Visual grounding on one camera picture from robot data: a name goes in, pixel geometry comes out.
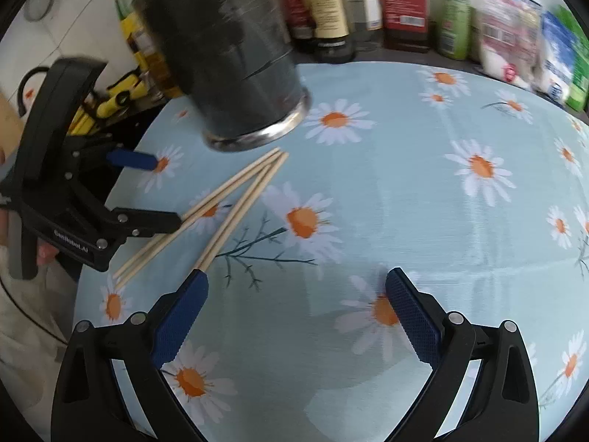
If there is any person's light grey clothing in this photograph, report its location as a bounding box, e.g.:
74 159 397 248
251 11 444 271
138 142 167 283
0 249 79 378

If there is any tall clear bottle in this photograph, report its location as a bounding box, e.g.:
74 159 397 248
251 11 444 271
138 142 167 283
352 0 385 51

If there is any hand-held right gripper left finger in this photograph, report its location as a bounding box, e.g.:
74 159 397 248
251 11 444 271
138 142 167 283
50 269 210 442

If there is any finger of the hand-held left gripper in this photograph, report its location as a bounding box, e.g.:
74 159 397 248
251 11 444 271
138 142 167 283
109 208 181 240
69 144 158 171

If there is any black cylindrical chopstick holder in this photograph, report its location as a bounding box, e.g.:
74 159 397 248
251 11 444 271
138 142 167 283
131 0 314 154

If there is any blue white plastic bag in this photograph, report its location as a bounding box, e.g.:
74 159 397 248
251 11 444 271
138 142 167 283
534 9 578 102

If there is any person's left hand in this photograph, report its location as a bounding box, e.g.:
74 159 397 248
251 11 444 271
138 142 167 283
36 242 62 267

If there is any black curved faucet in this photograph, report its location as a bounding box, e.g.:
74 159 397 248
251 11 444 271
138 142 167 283
16 67 51 116

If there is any green cap sauce bottle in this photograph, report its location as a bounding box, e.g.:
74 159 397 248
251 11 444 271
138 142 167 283
109 0 143 56

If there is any tan label dark bottle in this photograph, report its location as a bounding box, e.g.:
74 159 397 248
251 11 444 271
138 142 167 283
299 0 357 63

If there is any red label bottle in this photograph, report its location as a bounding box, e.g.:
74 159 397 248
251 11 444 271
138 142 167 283
380 0 433 53

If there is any blue daisy print tablecloth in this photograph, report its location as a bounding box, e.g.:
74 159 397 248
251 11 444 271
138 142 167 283
74 60 589 442

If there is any pink white plastic bag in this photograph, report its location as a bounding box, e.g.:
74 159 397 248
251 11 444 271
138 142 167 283
472 0 544 90

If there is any green plastic bag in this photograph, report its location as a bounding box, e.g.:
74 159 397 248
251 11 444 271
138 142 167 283
554 4 589 113

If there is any yellow black dish brush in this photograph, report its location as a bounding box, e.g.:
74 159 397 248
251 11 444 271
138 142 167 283
94 67 144 118

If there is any light wooden chopstick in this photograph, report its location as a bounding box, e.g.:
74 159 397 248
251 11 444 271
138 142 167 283
200 152 292 273
117 150 285 285
113 147 281 277
193 152 288 271

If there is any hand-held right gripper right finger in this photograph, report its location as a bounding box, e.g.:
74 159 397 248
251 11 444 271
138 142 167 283
385 267 539 442

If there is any wooden cutting board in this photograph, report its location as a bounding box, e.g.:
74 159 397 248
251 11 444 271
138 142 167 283
0 92 24 148

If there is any green label bottle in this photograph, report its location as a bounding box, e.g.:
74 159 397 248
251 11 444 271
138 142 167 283
435 0 477 60

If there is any large amber oil jug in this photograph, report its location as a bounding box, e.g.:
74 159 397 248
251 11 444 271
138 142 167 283
124 9 182 99

